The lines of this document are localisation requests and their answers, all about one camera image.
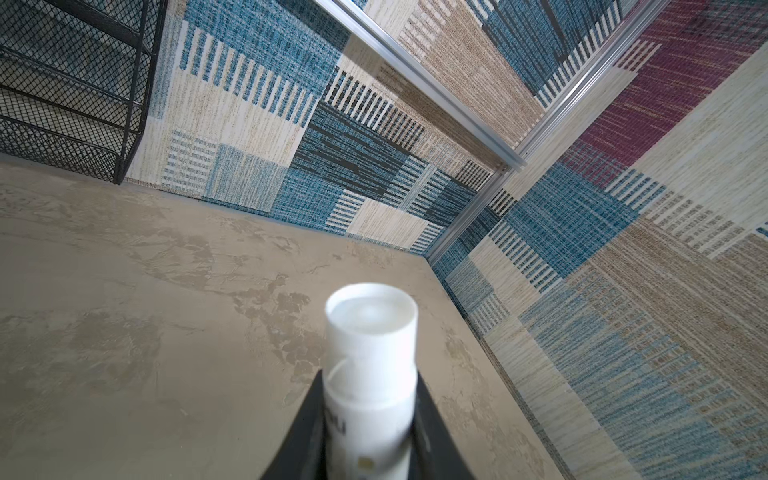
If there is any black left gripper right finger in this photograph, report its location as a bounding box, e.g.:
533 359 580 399
410 374 475 480

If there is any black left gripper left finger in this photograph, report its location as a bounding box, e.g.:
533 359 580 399
261 371 327 480

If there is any white glue stick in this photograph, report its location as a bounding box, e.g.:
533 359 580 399
321 283 418 479

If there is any black wire shelf rack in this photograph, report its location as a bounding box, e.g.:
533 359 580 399
1 0 168 184

